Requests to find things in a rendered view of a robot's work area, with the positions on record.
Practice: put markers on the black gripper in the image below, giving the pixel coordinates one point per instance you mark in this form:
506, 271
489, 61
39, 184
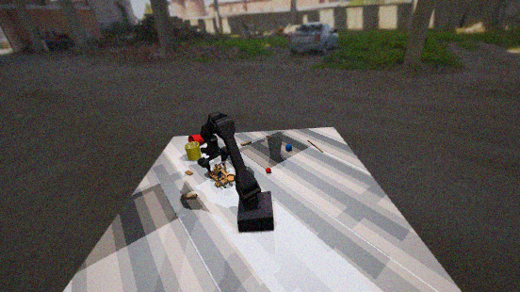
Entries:
213, 153

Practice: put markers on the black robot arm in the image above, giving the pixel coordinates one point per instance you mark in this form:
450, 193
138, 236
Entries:
247, 187

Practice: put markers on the dark grey cup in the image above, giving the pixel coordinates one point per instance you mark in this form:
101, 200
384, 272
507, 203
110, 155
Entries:
275, 144

